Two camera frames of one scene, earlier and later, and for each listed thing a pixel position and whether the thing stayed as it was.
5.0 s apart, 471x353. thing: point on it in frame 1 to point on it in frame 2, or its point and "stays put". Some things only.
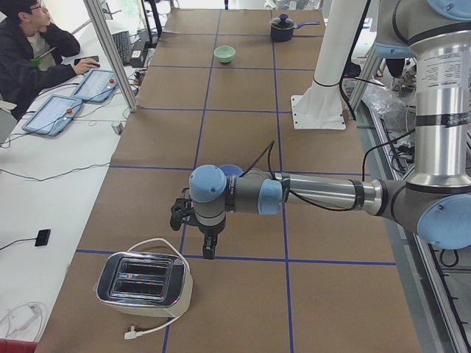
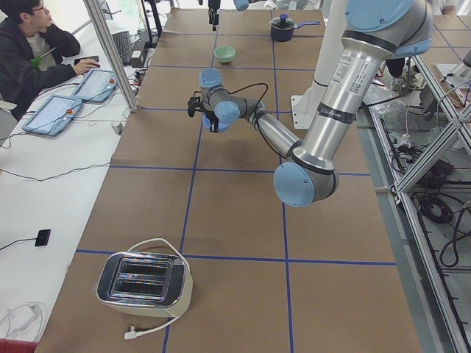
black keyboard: x=122 y=40 stays put
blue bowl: x=229 y=169 to x=221 y=126
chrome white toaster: x=145 y=284 stays put
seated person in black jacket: x=32 y=50 stays put
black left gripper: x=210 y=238 to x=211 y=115
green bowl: x=224 y=54 stays put
